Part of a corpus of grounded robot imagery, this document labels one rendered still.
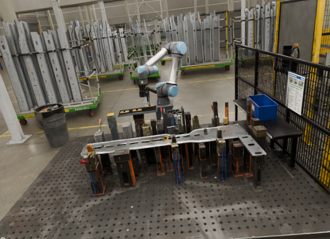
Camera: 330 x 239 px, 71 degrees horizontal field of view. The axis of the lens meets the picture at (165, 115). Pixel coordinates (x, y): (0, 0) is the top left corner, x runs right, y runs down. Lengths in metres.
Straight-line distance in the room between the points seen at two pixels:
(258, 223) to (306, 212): 0.32
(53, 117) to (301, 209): 3.86
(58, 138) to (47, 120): 0.38
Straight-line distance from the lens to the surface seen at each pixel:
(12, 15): 9.29
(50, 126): 4.58
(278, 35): 4.59
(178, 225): 1.64
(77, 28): 9.52
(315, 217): 1.80
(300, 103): 1.97
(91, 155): 1.83
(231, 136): 1.94
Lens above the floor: 1.91
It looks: 22 degrees down
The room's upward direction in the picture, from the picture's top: 7 degrees counter-clockwise
